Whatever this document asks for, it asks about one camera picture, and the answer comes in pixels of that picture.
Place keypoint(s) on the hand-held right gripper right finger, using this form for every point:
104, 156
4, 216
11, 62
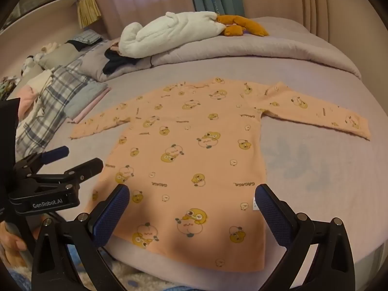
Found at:
271, 215

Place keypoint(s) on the blue striped folded cloth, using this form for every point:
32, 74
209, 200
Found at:
86, 36

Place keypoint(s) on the bed with lavender sheet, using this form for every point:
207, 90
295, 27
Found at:
303, 172

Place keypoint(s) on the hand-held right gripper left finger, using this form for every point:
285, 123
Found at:
112, 215

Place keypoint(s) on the grey plaid cloth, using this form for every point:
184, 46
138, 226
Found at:
57, 97

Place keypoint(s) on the orange plush toy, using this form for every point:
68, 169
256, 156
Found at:
254, 25

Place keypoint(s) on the grey pillow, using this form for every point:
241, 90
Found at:
57, 56

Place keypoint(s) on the yellow striped hanging cloth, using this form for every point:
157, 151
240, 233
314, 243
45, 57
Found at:
88, 9

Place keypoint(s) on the pink padded headboard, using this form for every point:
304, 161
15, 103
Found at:
333, 6

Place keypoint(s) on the person's left hand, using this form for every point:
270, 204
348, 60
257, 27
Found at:
13, 242

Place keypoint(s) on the black garment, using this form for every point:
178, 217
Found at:
116, 63

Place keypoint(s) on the pink cloth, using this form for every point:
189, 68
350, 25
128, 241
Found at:
27, 100

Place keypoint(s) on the white wall shelf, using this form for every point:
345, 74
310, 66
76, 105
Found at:
45, 3

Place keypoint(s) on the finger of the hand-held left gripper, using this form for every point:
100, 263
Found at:
88, 166
56, 153

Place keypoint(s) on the white fluffy blanket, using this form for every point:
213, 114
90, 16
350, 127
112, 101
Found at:
160, 33

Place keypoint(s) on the folded grey-blue clothes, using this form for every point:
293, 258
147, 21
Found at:
88, 97

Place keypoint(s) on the grey duvet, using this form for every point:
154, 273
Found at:
257, 48

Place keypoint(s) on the peach duck-print shirt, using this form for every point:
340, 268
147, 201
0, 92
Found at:
194, 133

